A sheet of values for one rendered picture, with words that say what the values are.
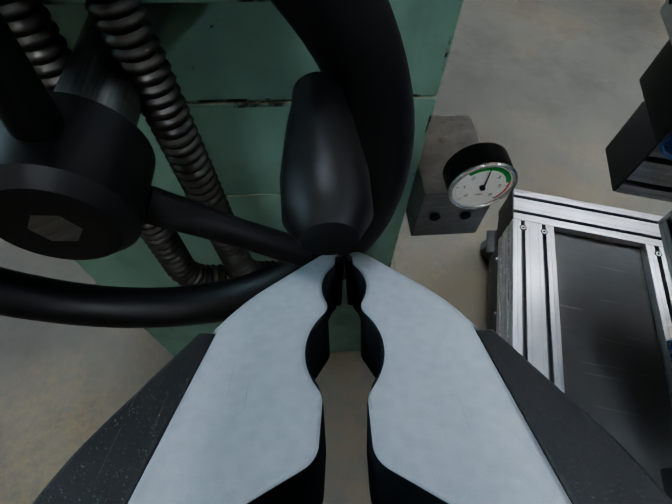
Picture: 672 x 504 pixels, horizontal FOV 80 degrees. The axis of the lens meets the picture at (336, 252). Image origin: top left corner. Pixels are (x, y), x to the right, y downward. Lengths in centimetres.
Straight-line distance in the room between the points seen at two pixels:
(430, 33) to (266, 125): 16
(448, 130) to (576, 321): 54
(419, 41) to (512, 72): 148
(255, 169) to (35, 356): 87
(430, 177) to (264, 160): 18
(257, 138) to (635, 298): 84
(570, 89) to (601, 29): 49
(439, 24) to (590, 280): 74
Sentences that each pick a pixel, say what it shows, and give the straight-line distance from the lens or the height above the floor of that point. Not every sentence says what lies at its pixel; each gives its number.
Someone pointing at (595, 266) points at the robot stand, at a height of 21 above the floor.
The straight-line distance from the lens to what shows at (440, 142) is 49.
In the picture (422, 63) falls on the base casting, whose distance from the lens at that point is 37.
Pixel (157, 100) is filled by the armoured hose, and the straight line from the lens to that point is 24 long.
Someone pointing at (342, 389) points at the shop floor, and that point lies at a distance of 97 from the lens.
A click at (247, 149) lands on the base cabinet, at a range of 42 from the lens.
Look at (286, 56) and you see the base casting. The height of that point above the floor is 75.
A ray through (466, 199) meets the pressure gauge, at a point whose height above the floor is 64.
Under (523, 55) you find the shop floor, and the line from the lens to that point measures 195.
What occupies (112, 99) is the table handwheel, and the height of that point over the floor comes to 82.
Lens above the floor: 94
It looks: 58 degrees down
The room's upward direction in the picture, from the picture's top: 3 degrees clockwise
